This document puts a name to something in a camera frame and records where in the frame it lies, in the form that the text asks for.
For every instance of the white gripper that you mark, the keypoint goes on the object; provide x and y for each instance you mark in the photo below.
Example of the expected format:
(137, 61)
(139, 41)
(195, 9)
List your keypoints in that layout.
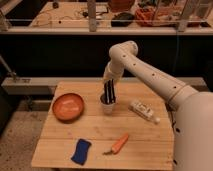
(111, 73)

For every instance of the white ceramic cup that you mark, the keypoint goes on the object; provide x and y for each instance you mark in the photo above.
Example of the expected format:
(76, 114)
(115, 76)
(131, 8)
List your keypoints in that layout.
(107, 108)

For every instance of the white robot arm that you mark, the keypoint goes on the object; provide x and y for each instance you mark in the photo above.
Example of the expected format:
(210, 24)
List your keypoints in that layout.
(193, 134)

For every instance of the blue eraser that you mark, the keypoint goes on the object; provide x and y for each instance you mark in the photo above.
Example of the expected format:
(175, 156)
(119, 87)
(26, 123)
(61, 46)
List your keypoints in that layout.
(81, 151)

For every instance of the orange bowl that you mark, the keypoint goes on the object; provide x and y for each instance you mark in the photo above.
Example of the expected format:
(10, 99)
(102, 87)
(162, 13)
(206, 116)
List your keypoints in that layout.
(68, 107)

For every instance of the orange carrot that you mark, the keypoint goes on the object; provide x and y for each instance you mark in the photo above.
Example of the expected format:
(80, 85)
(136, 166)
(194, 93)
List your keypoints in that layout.
(117, 146)

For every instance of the black object on bench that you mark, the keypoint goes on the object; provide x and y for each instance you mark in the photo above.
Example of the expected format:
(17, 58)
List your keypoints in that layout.
(123, 19)

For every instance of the red tool box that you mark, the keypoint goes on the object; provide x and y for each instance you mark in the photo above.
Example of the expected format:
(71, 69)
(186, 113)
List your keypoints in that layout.
(150, 18)

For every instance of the wooden workbench in background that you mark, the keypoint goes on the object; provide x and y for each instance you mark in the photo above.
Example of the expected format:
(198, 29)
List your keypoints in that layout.
(72, 18)

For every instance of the grey metal rail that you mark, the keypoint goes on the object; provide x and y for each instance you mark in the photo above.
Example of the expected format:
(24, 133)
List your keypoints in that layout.
(47, 85)

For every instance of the grey metal post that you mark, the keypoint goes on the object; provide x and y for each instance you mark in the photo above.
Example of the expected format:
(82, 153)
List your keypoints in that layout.
(91, 5)

